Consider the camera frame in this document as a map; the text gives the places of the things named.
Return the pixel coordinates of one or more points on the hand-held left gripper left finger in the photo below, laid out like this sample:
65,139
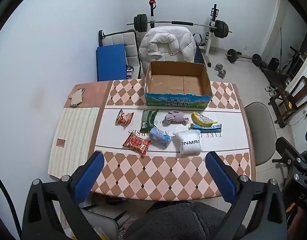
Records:
89,177

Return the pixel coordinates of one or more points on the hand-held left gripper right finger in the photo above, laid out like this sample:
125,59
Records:
222,177

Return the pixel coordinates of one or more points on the white zip pouch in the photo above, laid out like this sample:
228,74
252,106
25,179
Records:
188,145

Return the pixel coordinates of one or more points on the long blue packet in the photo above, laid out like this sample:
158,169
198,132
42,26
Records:
211,128

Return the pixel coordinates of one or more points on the large red snack packet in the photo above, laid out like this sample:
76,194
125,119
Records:
136,143

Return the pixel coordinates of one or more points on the yellow clear plastic packet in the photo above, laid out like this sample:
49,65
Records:
202,120

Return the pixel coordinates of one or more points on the small red snack packet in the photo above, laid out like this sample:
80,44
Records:
123,118

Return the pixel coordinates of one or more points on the blue tissue pack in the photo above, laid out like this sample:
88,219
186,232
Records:
159,138

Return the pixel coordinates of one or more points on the green snack packet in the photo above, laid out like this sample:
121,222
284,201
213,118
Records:
148,120

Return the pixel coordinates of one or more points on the printed cardboard box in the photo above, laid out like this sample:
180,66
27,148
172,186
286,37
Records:
176,83

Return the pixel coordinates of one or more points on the person's right hand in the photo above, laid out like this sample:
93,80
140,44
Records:
303,226

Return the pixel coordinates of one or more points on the checkered table cover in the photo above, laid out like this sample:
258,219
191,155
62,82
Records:
168,170

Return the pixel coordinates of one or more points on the grey office chair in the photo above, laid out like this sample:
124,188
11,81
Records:
258,132

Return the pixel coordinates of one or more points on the grey fleece clothing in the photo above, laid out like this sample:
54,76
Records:
183,222

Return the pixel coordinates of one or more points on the tan cardboard piece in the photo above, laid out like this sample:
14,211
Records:
76,97

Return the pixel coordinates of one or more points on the black smartphone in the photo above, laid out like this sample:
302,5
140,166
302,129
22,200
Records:
82,90

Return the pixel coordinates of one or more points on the white shoe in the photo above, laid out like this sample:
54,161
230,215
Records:
274,92
268,88

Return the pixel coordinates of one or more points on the dark wooden chair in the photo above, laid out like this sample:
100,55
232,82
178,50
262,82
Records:
298,92

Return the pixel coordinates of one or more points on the chrome dumbbell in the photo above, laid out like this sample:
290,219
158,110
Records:
221,73
218,67

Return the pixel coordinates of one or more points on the red white striped object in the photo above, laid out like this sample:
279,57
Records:
129,72

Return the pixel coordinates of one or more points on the black padded bench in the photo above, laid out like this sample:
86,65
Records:
276,76

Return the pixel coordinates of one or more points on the blue folded mat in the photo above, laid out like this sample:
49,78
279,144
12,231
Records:
111,62

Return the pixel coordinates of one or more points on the short barbell with black plates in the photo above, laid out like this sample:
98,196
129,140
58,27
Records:
232,55

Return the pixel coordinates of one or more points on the small black box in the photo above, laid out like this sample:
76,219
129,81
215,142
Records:
273,63

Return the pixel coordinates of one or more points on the blue black weight bench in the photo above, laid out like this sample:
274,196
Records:
199,52

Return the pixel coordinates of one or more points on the white quilted cushion panel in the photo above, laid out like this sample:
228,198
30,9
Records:
123,45

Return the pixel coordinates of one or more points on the white down jacket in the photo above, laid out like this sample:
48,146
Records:
168,42

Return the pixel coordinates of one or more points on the long barbell with black plates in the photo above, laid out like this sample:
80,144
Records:
141,23

